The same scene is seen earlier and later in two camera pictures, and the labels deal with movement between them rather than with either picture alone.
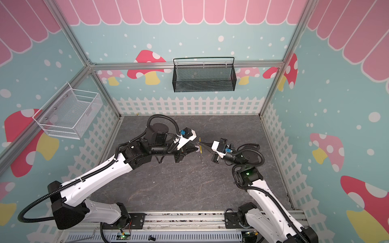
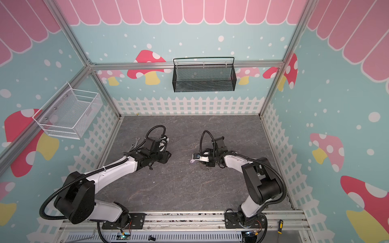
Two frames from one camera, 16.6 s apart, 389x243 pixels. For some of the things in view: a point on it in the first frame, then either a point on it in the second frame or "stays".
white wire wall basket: [70, 113] stays
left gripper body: [180, 154] to [161, 157]
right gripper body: [217, 152] to [201, 156]
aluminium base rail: [180, 220] stays
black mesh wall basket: [203, 74] stays
